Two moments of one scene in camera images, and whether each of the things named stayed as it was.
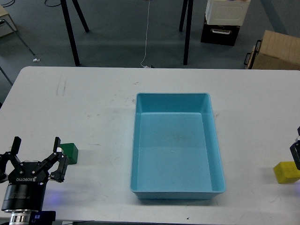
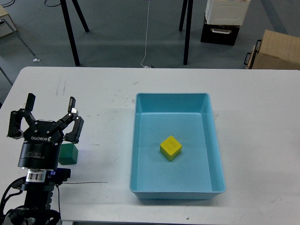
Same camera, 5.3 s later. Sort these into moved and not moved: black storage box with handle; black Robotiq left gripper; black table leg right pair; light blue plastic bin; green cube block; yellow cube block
Moved: yellow cube block; black Robotiq left gripper
Not moved: black table leg right pair; black storage box with handle; light blue plastic bin; green cube block
